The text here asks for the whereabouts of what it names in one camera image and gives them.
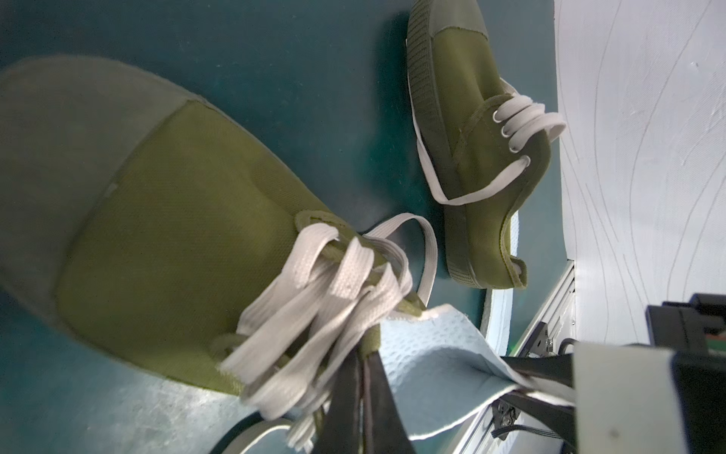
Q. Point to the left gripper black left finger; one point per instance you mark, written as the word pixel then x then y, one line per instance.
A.
pixel 342 424

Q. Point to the green canvas shoe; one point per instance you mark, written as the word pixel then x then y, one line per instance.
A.
pixel 482 145
pixel 140 219

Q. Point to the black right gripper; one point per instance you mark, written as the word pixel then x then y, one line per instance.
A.
pixel 695 332

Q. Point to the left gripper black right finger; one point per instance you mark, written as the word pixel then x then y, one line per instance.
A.
pixel 383 430

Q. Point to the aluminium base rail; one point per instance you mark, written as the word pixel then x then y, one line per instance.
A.
pixel 503 429

